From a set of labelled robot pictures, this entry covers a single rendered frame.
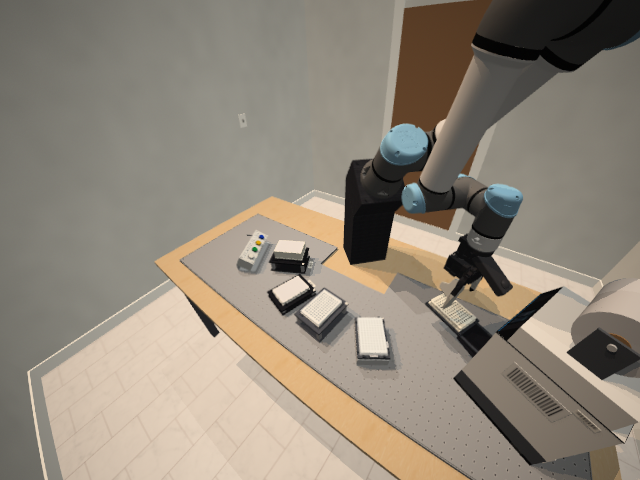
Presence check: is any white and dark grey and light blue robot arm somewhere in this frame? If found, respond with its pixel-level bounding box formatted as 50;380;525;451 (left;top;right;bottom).
360;0;640;252

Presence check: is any beige control panel with coloured buttons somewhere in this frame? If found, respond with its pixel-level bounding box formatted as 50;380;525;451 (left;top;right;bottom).
236;230;270;272

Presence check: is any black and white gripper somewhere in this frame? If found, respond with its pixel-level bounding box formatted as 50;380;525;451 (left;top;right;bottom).
440;233;495;309

